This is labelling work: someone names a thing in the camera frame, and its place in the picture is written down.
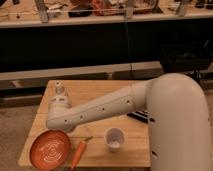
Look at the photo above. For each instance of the orange ceramic bowl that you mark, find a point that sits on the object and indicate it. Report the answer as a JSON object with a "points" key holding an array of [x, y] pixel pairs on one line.
{"points": [[49, 150]]}

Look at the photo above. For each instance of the metal shelf rack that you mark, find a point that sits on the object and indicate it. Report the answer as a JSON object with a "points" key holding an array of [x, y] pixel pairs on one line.
{"points": [[35, 13]]}

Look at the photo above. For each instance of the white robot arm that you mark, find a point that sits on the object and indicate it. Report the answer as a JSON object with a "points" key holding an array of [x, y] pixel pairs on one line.
{"points": [[178, 118]]}

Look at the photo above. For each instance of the small clear bottle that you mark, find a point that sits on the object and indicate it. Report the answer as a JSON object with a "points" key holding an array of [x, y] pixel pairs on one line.
{"points": [[60, 90]]}

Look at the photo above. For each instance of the black striped box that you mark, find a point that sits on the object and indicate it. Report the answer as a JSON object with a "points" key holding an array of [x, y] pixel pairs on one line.
{"points": [[139, 115]]}

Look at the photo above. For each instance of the white paper cup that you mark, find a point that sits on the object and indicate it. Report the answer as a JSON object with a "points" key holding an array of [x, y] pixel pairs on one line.
{"points": [[114, 138]]}

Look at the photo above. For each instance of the orange carrot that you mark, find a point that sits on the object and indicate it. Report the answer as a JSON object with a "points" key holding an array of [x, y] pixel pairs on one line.
{"points": [[79, 152]]}

